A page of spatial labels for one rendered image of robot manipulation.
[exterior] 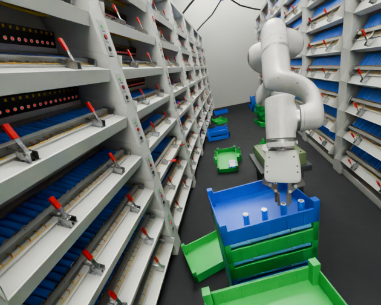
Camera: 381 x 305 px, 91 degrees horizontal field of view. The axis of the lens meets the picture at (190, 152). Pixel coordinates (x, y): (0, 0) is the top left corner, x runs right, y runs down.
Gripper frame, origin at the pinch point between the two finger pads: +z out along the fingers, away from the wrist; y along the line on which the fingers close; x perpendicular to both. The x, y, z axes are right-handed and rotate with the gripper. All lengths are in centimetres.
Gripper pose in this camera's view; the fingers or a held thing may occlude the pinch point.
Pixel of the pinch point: (283, 198)
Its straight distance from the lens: 66.2
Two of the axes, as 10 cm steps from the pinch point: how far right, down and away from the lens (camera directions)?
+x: -4.5, 0.2, -8.9
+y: -8.9, 0.4, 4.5
